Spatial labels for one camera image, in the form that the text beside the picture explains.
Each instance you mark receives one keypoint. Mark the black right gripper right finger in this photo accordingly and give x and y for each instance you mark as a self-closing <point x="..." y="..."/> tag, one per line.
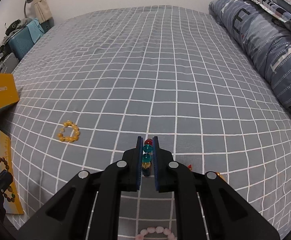
<point x="206" y="206"/>

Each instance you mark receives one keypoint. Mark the blue grey folded duvet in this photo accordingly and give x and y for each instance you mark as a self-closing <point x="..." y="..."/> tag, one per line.
<point x="263" y="38"/>

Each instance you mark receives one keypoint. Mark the grey checked bed sheet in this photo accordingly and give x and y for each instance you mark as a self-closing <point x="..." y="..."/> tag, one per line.
<point x="95" y="83"/>

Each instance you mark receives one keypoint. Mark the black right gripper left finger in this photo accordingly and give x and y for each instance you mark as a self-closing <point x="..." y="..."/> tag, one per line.
<point x="88" y="206"/>

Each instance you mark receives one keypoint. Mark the teal storage bin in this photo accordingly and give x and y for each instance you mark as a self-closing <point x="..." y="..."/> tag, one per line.
<point x="22" y="41"/>

